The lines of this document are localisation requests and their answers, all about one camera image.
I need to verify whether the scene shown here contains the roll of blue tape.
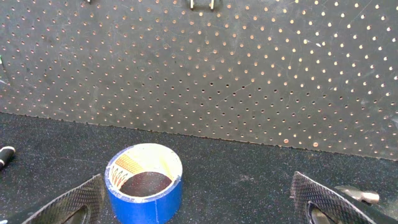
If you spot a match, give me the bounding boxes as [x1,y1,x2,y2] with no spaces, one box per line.
[104,142,183,224]

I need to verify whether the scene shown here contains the black pegboard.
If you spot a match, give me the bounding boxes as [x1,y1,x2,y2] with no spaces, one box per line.
[0,0,398,162]

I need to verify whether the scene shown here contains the double metal hook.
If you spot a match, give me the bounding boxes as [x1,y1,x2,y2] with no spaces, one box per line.
[189,0,216,11]

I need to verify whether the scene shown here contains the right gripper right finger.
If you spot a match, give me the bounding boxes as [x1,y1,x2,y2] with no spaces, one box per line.
[290,170,398,224]

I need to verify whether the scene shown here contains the hammer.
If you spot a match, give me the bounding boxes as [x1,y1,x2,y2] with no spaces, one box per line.
[334,184,381,205]

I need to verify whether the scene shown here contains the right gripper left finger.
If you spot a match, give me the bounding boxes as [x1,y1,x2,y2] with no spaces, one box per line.
[20,173,105,224]

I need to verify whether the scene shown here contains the black and white pliers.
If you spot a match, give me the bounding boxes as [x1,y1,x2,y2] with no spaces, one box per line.
[0,146,16,170]

